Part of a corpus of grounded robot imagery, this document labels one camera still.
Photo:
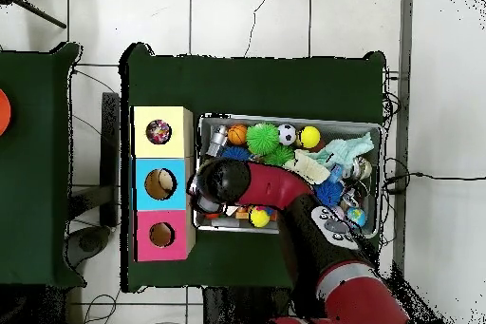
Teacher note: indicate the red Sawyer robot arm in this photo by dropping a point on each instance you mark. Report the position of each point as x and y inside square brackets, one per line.
[273, 183]

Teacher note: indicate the wooden box with three holes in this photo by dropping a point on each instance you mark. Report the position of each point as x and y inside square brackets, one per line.
[178, 115]

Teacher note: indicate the shallow mesh bin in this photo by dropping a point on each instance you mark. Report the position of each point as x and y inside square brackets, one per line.
[341, 128]

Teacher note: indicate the blue spiky ball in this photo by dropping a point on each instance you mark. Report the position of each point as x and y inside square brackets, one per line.
[328, 193]
[235, 153]

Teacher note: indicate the small orange basketball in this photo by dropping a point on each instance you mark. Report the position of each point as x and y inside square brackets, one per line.
[237, 134]

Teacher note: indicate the green spiky puffer toy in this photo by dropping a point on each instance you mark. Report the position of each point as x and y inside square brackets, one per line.
[262, 138]

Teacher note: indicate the small soccer ball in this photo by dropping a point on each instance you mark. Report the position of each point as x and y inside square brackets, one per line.
[286, 134]

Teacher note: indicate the cream waffle cloth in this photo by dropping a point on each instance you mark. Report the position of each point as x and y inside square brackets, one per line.
[307, 166]

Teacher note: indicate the plain yellow ball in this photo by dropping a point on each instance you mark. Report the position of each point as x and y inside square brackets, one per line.
[309, 137]

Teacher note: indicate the dark green table cloth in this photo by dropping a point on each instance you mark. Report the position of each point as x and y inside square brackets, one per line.
[34, 187]
[265, 84]

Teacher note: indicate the mint waffle cloth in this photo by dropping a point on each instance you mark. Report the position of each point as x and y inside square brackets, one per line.
[343, 149]

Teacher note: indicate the small globe ball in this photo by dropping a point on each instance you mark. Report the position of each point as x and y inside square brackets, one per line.
[355, 217]

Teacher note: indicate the orange disc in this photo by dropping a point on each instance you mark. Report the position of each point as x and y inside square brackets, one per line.
[3, 113]

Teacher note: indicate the black rod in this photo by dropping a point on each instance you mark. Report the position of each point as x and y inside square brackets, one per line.
[38, 11]

